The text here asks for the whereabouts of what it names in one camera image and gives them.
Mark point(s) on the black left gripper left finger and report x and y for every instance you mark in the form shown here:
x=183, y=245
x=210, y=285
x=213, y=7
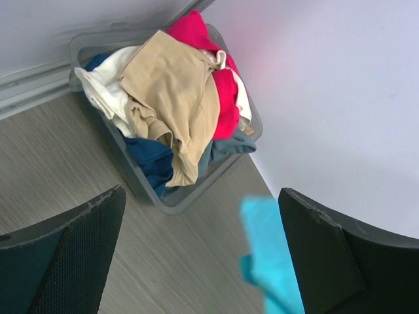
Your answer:
x=61, y=264

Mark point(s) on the dark blue t shirt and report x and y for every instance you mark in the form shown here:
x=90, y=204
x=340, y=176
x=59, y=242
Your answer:
x=154, y=159

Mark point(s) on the white t shirt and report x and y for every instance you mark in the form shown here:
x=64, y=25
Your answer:
x=100, y=83

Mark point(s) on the red t shirt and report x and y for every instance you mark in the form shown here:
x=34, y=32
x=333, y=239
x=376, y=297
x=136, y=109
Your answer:
x=234, y=101

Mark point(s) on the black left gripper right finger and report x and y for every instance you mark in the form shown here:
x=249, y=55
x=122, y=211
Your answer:
x=344, y=265

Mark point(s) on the grey blue t shirt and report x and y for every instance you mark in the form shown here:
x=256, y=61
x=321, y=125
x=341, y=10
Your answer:
x=217, y=150

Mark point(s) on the beige t shirt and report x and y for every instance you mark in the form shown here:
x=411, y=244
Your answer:
x=173, y=99

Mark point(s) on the turquoise t shirt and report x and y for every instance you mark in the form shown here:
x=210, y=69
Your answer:
x=269, y=266

